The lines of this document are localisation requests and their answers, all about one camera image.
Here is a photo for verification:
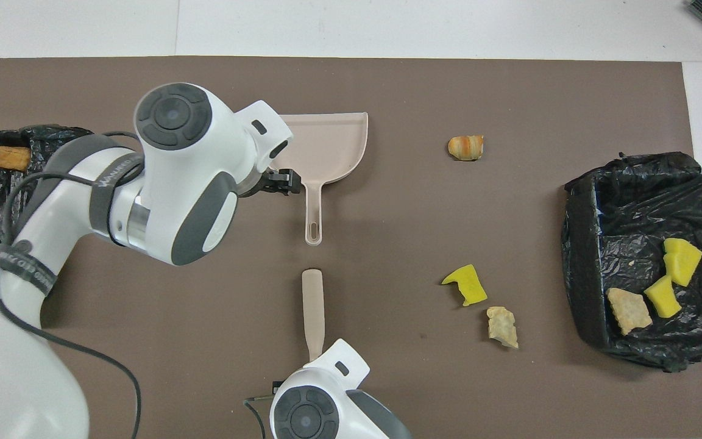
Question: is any rectangular yellow sponge piece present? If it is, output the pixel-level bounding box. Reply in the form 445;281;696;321
663;238;702;287

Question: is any brown table mat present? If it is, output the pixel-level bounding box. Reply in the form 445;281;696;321
0;56;702;439

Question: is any golden brown bread chunk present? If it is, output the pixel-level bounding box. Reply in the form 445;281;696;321
0;146;32;171

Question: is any beige plastic dustpan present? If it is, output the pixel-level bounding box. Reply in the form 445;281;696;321
269;112;369;246

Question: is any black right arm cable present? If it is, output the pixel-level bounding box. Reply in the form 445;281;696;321
243;393;278;439

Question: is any pale toast piece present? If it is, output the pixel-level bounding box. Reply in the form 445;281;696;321
486;306;519;349

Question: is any beige hand brush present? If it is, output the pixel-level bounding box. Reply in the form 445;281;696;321
301;268;326;362

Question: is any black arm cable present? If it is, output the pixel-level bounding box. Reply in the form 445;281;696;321
0;130;143;439
243;393;278;439

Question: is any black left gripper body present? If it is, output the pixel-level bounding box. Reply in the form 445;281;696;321
240;170;278;197

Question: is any open black bag lined bin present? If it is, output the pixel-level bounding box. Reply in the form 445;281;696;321
561;151;702;373

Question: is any sliced tan bread piece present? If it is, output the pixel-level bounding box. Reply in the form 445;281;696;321
607;287;653;336

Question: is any triangular yellow sponge piece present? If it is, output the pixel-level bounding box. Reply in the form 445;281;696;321
643;274;683;319

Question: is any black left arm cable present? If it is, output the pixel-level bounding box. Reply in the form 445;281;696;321
0;130;143;439

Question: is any orange striped croissant piece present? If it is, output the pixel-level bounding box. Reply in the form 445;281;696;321
447;135;484;162

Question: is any notched yellow sponge piece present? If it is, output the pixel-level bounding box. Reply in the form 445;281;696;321
441;264;488;307

